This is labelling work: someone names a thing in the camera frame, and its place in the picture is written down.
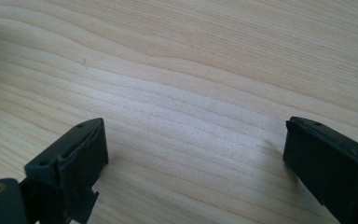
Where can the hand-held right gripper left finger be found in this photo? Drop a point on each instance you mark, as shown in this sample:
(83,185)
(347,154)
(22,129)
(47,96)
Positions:
(71,158)

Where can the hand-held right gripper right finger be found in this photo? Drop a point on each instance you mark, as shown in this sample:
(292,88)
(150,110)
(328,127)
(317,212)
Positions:
(329,165)

